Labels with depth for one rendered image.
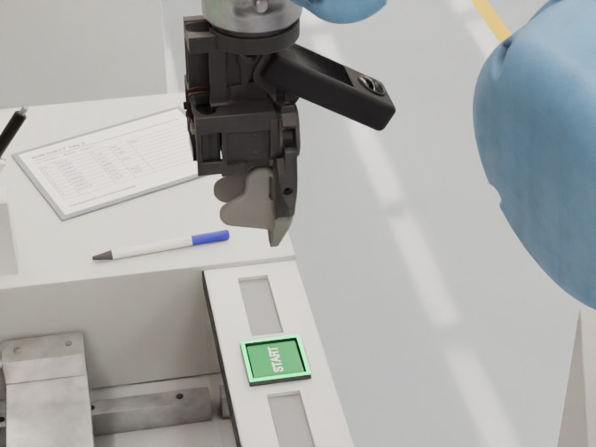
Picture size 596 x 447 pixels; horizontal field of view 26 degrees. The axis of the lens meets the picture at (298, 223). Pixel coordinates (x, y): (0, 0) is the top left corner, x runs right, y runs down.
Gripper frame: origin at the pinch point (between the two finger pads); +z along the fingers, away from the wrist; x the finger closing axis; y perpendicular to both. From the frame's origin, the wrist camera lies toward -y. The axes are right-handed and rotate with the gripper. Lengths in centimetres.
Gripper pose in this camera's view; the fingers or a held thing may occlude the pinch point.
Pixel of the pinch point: (281, 231)
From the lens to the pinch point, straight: 108.8
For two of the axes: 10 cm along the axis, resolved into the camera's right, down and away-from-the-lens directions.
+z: 0.0, 8.1, 5.8
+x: 1.9, 5.7, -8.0
